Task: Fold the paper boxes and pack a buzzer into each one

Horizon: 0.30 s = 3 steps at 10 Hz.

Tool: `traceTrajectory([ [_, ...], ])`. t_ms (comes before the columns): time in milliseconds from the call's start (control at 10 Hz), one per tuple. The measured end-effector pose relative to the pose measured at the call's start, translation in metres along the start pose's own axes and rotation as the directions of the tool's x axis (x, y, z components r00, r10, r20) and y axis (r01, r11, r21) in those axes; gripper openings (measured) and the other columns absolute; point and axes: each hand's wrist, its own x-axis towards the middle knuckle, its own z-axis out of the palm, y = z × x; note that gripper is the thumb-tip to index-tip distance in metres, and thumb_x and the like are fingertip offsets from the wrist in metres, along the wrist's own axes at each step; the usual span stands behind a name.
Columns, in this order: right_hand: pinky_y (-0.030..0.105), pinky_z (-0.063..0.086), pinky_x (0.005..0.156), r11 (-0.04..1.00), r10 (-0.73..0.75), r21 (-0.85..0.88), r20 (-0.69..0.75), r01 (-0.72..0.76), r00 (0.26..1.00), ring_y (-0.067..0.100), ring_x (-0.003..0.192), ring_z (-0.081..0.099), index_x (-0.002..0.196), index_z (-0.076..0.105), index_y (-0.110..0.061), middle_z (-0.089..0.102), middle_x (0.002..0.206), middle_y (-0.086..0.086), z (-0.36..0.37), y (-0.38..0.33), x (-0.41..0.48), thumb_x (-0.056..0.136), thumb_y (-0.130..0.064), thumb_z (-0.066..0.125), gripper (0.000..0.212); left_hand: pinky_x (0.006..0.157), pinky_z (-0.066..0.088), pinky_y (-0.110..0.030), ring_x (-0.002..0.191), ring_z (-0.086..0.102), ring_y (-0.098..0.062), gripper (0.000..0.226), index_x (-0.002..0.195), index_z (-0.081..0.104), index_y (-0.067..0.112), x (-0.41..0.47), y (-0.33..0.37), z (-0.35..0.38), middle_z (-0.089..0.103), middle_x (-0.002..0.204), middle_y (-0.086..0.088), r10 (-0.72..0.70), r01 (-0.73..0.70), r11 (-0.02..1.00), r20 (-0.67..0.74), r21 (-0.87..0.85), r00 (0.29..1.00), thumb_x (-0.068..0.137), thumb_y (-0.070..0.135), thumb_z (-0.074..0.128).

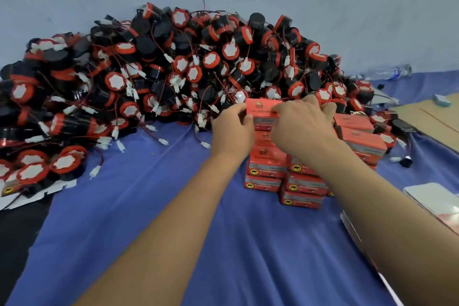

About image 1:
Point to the person's left hand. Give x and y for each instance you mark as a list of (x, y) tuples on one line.
[(233, 134)]

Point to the person's right hand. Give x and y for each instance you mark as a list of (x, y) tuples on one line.
[(305, 126)]

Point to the pile of black red buzzers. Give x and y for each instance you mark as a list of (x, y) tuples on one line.
[(143, 73)]

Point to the stack of paper boxes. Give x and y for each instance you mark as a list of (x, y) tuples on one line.
[(434, 202)]

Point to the person's left forearm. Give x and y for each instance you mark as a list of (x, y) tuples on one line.
[(158, 245)]

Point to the person's right forearm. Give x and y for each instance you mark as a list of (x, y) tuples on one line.
[(391, 234)]

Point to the clear plastic bottle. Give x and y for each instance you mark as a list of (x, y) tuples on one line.
[(391, 72)]

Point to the blue cloth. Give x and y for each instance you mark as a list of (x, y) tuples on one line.
[(229, 259)]

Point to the brown cardboard sheet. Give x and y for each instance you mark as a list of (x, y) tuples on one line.
[(430, 119)]

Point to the small light blue object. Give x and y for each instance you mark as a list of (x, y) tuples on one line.
[(442, 100)]

